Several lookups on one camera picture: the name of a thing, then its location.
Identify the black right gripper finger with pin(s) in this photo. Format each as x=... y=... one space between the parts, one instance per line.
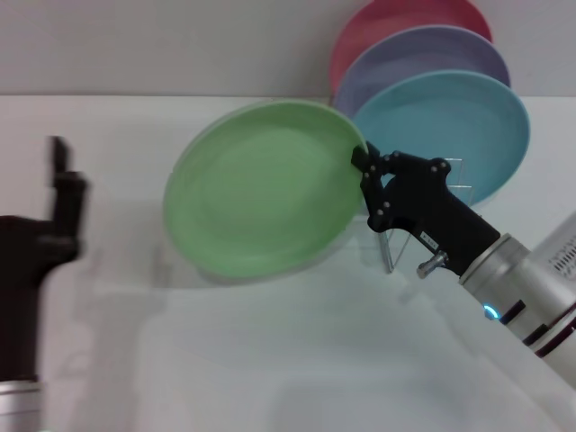
x=418 y=165
x=375 y=193

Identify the purple plastic plate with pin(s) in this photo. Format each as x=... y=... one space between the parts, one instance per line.
x=427 y=54

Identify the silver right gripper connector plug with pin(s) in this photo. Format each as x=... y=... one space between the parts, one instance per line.
x=429 y=266

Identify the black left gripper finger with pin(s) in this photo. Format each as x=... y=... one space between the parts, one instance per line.
x=69 y=198

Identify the green plastic plate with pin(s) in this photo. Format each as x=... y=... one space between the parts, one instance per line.
x=265 y=189

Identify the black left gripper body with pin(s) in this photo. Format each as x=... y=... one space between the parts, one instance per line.
x=22 y=292

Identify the blue plastic plate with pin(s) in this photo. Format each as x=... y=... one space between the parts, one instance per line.
x=450 y=117

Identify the pink plastic plate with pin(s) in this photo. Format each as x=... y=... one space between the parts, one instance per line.
x=405 y=18

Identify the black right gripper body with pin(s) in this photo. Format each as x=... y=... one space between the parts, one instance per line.
x=432 y=211

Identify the silver vented right wrist housing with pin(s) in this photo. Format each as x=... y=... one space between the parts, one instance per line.
x=560 y=252

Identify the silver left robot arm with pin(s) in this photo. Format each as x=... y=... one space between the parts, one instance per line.
x=20 y=405

